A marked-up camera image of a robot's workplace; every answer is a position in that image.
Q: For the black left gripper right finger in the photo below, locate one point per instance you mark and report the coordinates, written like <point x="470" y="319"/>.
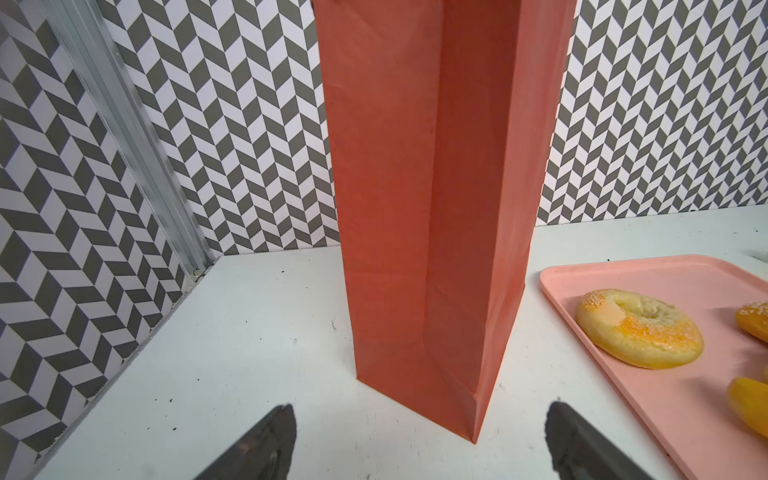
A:
<point x="580" y="451"/>

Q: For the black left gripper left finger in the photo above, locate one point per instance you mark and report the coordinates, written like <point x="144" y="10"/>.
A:
<point x="264" y="452"/>

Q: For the sugared ring donut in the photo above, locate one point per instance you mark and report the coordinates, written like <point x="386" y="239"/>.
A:
<point x="639" y="330"/>

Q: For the round sugared bun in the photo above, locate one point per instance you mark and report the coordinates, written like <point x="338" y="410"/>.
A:
<point x="753" y="319"/>

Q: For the red paper bag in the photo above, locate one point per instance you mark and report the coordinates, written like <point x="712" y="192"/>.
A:
<point x="440" y="118"/>

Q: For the pink plastic tray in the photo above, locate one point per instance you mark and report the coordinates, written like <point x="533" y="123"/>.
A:
<point x="685" y="408"/>

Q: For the orange glazed pastry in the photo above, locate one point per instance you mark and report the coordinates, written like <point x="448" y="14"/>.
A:
<point x="747" y="398"/>

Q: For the aluminium corner post left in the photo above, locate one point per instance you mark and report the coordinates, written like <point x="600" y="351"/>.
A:
<point x="83" y="31"/>

